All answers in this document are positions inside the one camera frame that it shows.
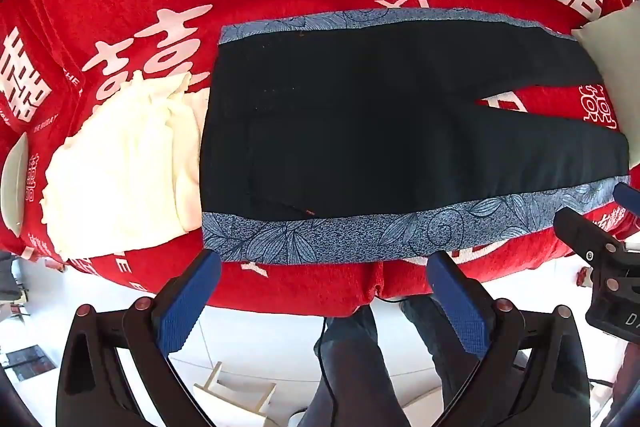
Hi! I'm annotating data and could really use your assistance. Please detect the cream folded cloth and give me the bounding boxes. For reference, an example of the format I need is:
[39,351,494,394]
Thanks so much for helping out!
[40,72,211,258]

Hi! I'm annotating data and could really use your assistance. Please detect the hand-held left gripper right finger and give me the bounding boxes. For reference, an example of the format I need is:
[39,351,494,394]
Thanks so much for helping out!
[427,251,592,427]

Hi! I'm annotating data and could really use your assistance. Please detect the cream pillow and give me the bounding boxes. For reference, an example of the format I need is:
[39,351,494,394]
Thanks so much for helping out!
[571,1,640,168]

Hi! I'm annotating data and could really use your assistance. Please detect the person's right leg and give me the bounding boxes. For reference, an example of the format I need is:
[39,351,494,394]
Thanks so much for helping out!
[400,296,482,410]

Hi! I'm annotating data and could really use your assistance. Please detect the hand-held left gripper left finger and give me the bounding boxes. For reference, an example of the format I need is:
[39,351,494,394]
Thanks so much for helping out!
[56,249,223,427]

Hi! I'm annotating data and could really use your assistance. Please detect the black cable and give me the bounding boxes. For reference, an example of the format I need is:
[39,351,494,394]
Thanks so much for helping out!
[315,297,408,427]

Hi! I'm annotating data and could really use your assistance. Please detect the black pants with blue trim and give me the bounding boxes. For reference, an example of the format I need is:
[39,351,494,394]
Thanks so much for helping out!
[199,7,632,266]

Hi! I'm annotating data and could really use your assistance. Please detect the white wooden stool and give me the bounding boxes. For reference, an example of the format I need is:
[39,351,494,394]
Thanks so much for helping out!
[192,361,277,418]

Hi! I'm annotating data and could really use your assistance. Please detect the white plate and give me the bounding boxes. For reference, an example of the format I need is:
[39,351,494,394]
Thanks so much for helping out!
[0,132,29,229]

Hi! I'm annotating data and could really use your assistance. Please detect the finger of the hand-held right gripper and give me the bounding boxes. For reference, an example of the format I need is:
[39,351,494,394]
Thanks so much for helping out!
[553,206,627,264]
[613,181,640,208]

